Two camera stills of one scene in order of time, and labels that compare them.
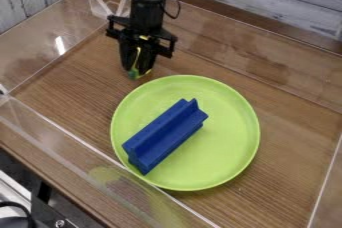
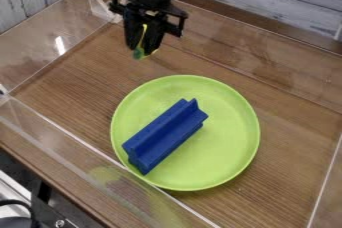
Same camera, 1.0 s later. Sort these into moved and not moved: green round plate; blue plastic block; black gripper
Moved: black gripper
Not moved: green round plate; blue plastic block
